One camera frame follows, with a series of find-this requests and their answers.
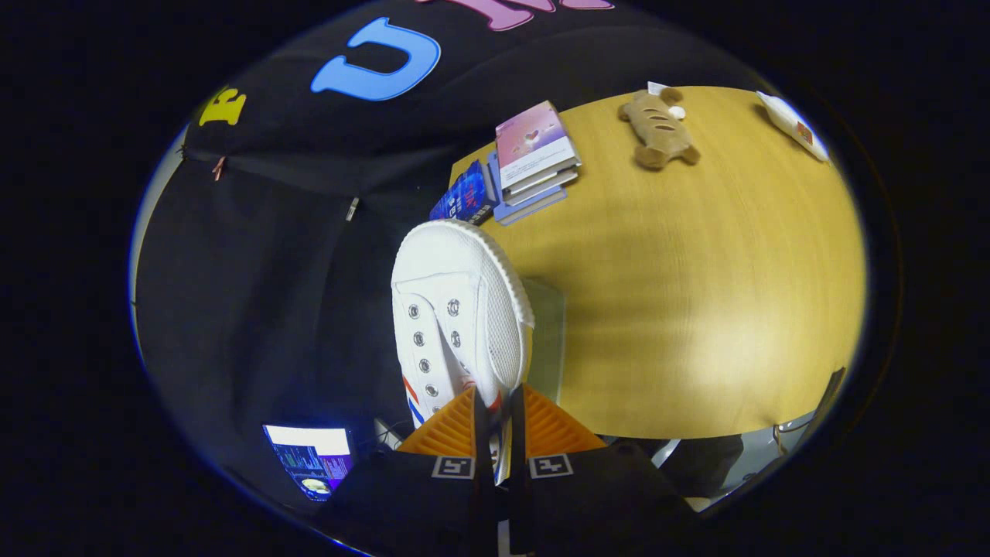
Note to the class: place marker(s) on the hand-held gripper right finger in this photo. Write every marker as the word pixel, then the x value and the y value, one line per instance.
pixel 521 480

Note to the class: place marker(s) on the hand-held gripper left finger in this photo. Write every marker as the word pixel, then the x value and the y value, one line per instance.
pixel 484 480

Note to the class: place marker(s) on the green fabric storage box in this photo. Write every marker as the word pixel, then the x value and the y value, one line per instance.
pixel 547 340

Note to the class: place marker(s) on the white canvas shoe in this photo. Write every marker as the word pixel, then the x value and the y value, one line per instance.
pixel 448 286

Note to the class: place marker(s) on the pale blue book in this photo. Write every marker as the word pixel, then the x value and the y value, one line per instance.
pixel 534 211

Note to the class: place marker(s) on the black backdrop cloth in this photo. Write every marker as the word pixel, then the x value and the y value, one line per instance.
pixel 271 309

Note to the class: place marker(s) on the dark blue book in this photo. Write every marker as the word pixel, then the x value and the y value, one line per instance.
pixel 464 197

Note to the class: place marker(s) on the white book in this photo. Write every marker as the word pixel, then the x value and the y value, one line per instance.
pixel 545 184

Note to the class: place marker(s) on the silver clip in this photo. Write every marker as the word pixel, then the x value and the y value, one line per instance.
pixel 353 209

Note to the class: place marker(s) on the black rectangular object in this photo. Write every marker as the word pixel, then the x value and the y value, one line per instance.
pixel 833 393

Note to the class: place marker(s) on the pink cover book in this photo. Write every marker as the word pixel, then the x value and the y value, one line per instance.
pixel 530 139

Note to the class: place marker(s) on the brown plush bear toy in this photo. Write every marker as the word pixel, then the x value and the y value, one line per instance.
pixel 657 128

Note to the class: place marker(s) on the pink clothes peg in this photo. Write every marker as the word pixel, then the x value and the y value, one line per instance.
pixel 219 168

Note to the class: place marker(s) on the white soft packet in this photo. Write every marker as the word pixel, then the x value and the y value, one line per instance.
pixel 793 124

